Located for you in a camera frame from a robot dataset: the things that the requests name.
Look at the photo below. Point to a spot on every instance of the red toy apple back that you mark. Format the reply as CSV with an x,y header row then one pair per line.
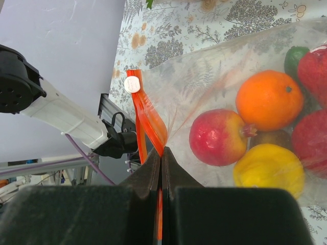
x,y
312,73

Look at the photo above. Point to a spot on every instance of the red toy strawberry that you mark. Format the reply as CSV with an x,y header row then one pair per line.
x,y
149,4

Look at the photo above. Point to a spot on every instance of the yellow toy peach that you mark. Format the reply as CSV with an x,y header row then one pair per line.
x,y
270,166

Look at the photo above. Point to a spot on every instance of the clear zip top bag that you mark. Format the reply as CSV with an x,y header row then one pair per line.
x,y
168,98

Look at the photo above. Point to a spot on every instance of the brown yellow toy fruit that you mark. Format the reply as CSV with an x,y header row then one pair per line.
x,y
278,137

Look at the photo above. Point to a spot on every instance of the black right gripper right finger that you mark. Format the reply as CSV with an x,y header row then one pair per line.
x,y
194,214

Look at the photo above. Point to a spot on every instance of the orange toy orange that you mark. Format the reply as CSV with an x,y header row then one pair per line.
x,y
270,100

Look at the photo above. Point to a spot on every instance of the red toy pomegranate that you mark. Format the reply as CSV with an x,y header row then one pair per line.
x,y
309,142

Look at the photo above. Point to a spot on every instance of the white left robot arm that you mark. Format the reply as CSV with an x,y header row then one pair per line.
x,y
25,91

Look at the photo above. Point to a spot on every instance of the red yellow toy mango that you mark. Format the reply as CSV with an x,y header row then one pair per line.
x,y
219,137

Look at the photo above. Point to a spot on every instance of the green toy cucumber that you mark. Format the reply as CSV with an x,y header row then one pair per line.
x,y
291,62

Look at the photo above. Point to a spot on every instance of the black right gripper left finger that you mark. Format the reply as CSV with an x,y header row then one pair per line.
x,y
100,214

